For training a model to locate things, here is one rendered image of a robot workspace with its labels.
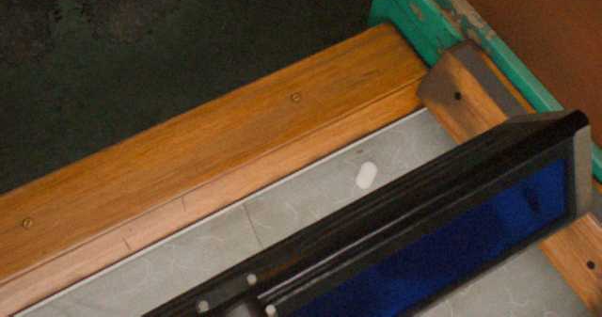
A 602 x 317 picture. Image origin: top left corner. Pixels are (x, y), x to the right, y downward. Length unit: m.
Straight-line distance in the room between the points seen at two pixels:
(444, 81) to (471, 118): 0.05
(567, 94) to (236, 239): 0.36
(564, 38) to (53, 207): 0.53
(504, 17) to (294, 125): 0.25
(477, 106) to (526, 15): 0.10
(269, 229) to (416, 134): 0.21
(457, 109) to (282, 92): 0.20
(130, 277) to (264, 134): 0.21
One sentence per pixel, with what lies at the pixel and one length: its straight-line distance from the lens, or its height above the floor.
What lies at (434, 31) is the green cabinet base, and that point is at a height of 0.81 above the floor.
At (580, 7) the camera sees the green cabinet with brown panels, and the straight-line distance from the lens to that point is 0.73.
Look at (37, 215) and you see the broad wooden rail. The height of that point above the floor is 0.77.
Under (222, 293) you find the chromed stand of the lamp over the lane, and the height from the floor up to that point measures 1.11.
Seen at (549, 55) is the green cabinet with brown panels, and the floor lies 0.91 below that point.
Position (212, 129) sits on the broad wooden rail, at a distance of 0.85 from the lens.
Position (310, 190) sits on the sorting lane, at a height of 0.74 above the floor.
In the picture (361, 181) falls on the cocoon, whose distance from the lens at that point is 0.84.
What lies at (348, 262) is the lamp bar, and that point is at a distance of 0.41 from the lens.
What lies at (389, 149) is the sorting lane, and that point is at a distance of 0.88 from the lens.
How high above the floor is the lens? 1.49
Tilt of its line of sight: 59 degrees down
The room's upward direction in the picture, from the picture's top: 8 degrees clockwise
